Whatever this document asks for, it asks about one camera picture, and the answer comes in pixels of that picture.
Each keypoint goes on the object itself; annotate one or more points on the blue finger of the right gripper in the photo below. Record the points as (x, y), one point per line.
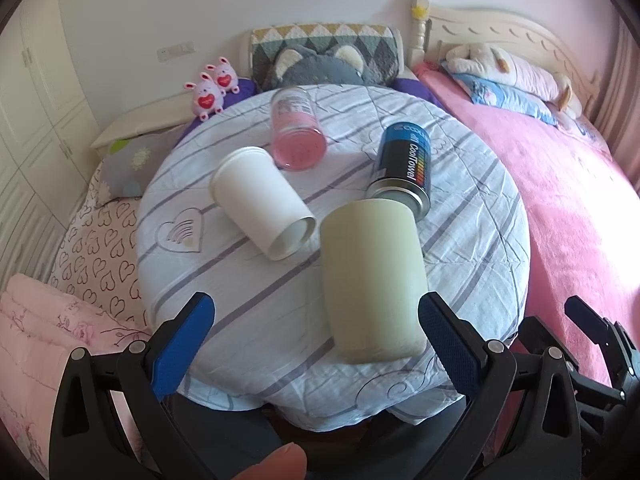
(538, 340)
(620, 354)

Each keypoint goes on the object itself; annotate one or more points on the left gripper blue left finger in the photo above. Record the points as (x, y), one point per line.
(87, 439)

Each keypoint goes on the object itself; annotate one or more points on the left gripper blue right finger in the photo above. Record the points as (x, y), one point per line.
(544, 439)

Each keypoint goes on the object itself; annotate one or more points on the pale green cup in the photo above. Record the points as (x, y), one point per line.
(373, 278)

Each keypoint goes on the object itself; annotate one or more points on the white paper cup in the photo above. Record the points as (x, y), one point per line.
(252, 192)

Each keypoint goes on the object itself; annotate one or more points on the pink clear plastic cup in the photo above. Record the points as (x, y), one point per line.
(298, 143)

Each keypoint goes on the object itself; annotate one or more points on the operator thumb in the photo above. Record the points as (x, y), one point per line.
(289, 462)

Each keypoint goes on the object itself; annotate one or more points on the folded pink floral quilt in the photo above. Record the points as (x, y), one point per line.
(40, 326)

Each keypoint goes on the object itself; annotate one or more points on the pink fleece blanket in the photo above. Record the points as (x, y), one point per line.
(583, 218)

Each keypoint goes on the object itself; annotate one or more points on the heart pattern bed sheet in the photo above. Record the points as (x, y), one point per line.
(97, 260)

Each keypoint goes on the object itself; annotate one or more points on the blue black CoolTowel can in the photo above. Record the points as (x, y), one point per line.
(402, 168)

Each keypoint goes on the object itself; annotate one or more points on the pink curtain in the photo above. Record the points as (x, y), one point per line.
(618, 118)

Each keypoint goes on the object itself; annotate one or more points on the blue cartoon pillow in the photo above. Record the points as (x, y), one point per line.
(485, 92)

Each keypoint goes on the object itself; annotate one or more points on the grey flower pillow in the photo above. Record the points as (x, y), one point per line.
(130, 164)

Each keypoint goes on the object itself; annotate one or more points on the white pink plush dog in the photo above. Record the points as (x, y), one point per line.
(490, 62)

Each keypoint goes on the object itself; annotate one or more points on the cream wardrobe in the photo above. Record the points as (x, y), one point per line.
(47, 129)

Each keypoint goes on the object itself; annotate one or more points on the cream bedside shelf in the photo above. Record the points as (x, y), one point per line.
(165, 113)

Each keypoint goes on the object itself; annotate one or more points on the cream wooden bed headboard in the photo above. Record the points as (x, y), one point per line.
(436, 29)

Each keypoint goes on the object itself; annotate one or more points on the front pink bunny toy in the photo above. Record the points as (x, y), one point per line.
(207, 97)

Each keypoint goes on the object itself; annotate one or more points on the pink bunny toy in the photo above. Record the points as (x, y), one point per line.
(207, 97)
(224, 76)

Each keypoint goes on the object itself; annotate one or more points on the grey cat plush cushion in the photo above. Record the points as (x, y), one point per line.
(301, 66)

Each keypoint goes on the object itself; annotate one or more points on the purple pillow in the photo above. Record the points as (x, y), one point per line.
(247, 89)

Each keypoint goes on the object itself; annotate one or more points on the rear pink bunny toy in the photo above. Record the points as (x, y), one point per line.
(224, 76)

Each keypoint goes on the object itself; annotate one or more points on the quilted diamond pattern headboard cover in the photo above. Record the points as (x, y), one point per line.
(380, 45)

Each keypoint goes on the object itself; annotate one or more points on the white wall socket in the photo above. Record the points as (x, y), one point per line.
(175, 51)

